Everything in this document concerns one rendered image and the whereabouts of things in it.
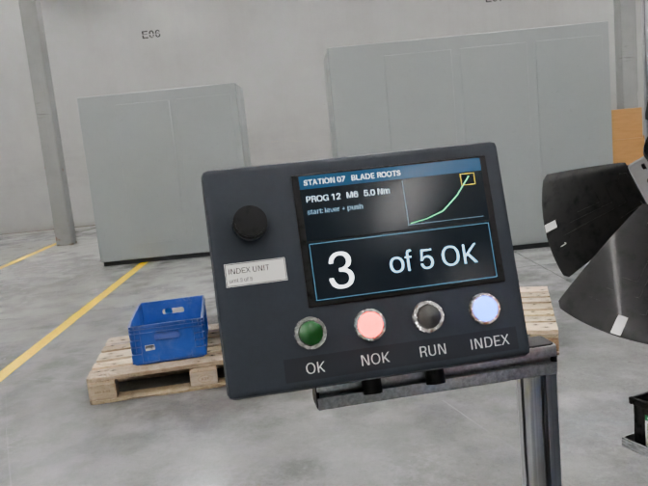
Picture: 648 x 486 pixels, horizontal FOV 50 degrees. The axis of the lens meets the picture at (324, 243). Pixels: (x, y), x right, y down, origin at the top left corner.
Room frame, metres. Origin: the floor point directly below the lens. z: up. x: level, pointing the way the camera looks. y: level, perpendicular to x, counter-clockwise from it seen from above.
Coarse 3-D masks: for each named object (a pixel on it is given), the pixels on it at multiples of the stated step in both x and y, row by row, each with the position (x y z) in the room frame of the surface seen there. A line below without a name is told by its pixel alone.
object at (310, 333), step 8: (304, 320) 0.55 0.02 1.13; (312, 320) 0.56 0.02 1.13; (320, 320) 0.56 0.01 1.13; (296, 328) 0.55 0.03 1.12; (304, 328) 0.55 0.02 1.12; (312, 328) 0.55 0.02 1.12; (320, 328) 0.55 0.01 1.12; (296, 336) 0.55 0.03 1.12; (304, 336) 0.55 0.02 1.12; (312, 336) 0.55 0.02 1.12; (320, 336) 0.55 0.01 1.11; (304, 344) 0.55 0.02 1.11; (312, 344) 0.55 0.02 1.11; (320, 344) 0.55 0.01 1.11
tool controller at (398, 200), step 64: (256, 192) 0.58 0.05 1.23; (320, 192) 0.59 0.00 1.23; (384, 192) 0.59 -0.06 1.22; (448, 192) 0.60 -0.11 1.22; (256, 256) 0.57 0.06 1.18; (384, 256) 0.58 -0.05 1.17; (448, 256) 0.58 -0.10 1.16; (512, 256) 0.59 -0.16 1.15; (256, 320) 0.55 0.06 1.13; (448, 320) 0.57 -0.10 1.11; (512, 320) 0.58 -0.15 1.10; (256, 384) 0.54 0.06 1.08; (320, 384) 0.55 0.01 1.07
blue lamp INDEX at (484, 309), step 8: (480, 296) 0.58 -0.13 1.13; (488, 296) 0.58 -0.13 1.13; (472, 304) 0.57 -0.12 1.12; (480, 304) 0.57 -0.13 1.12; (488, 304) 0.57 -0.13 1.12; (496, 304) 0.57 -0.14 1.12; (472, 312) 0.57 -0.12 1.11; (480, 312) 0.57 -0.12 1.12; (488, 312) 0.57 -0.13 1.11; (496, 312) 0.57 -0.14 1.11; (480, 320) 0.57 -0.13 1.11; (488, 320) 0.57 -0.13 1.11
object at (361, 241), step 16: (336, 240) 0.58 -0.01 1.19; (352, 240) 0.58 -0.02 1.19; (320, 256) 0.57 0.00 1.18; (336, 256) 0.57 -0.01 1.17; (352, 256) 0.57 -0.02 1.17; (320, 272) 0.57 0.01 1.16; (336, 272) 0.57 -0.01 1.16; (352, 272) 0.57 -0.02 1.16; (368, 272) 0.57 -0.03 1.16; (320, 288) 0.56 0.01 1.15; (336, 288) 0.57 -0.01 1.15; (352, 288) 0.57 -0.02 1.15; (368, 288) 0.57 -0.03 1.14
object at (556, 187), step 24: (600, 168) 1.34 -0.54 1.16; (624, 168) 1.30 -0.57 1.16; (552, 192) 1.46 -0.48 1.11; (576, 192) 1.39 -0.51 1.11; (600, 192) 1.34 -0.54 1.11; (624, 192) 1.30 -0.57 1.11; (552, 216) 1.44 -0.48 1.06; (576, 216) 1.38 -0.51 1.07; (600, 216) 1.34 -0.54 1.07; (624, 216) 1.30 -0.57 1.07; (552, 240) 1.43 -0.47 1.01; (576, 240) 1.38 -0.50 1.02; (600, 240) 1.34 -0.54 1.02; (576, 264) 1.37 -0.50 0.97
